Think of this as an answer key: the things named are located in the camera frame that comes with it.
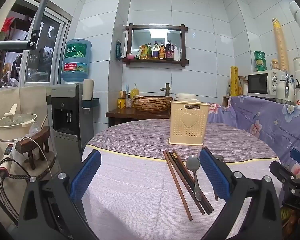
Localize green hanging packet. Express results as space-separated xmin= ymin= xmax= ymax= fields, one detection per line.
xmin=115 ymin=40 xmax=123 ymax=61

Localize yellow soap bottle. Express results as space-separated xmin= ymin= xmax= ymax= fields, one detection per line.
xmin=130 ymin=83 xmax=140 ymax=99

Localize white cable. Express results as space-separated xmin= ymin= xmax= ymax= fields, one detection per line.
xmin=22 ymin=136 xmax=56 ymax=178

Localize clear oil bottle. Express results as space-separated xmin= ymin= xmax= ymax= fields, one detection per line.
xmin=152 ymin=40 xmax=160 ymax=59

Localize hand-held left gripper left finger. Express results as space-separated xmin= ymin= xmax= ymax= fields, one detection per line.
xmin=17 ymin=149 xmax=102 ymax=240

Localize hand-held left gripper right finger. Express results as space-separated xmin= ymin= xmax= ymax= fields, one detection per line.
xmin=199 ymin=148 xmax=283 ymax=240

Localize cream perforated utensil holder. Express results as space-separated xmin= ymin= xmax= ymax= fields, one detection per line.
xmin=168 ymin=100 xmax=211 ymax=147

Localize brown wicker wash basin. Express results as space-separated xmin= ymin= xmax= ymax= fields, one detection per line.
xmin=132 ymin=95 xmax=173 ymax=113

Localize wooden framed mirror shelf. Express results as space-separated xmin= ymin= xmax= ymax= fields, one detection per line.
xmin=122 ymin=23 xmax=190 ymax=67

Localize blue water jug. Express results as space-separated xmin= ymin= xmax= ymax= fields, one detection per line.
xmin=61 ymin=38 xmax=93 ymax=84

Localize grey metal bar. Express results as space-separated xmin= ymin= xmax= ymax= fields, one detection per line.
xmin=0 ymin=0 xmax=63 ymax=52

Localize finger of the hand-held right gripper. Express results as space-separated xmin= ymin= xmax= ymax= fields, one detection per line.
xmin=289 ymin=148 xmax=300 ymax=167
xmin=269 ymin=160 xmax=296 ymax=182

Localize yellow refill pouch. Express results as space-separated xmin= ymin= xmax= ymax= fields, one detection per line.
xmin=137 ymin=45 xmax=148 ymax=60

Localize green instant noodle cups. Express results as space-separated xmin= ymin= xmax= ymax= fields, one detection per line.
xmin=253 ymin=50 xmax=267 ymax=73

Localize tall yellow paper cup stack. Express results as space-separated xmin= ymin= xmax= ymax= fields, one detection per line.
xmin=272 ymin=18 xmax=290 ymax=72

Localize dark wooden stool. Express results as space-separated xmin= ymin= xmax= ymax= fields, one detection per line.
xmin=15 ymin=126 xmax=52 ymax=171

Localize purple floral cloth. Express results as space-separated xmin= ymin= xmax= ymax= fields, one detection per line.
xmin=206 ymin=96 xmax=300 ymax=182

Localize black cable bundle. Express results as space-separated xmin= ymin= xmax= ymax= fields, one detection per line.
xmin=0 ymin=155 xmax=32 ymax=227

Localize bronze faucet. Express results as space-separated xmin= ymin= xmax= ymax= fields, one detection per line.
xmin=160 ymin=82 xmax=171 ymax=97

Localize dark wooden vanity counter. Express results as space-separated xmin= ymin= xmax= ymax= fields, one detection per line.
xmin=105 ymin=107 xmax=171 ymax=127

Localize purple striped tablecloth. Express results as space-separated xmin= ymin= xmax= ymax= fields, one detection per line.
xmin=81 ymin=119 xmax=286 ymax=240

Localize dark sauce bottle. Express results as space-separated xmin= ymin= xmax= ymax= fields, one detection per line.
xmin=165 ymin=40 xmax=174 ymax=61

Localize brown wooden chopstick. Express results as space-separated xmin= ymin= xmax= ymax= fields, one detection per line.
xmin=163 ymin=150 xmax=193 ymax=221
xmin=168 ymin=151 xmax=206 ymax=215

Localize sliding glass window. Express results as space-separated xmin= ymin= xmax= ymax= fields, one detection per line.
xmin=0 ymin=0 xmax=73 ymax=88

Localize white microwave oven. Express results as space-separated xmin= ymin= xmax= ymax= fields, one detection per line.
xmin=247 ymin=70 xmax=287 ymax=103

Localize grey water dispenser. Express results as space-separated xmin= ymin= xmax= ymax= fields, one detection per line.
xmin=46 ymin=83 xmax=94 ymax=157

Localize white paper cup tube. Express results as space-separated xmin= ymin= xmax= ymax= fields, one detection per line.
xmin=82 ymin=79 xmax=94 ymax=109

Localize white pot with lid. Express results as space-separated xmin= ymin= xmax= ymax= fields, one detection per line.
xmin=0 ymin=104 xmax=38 ymax=144

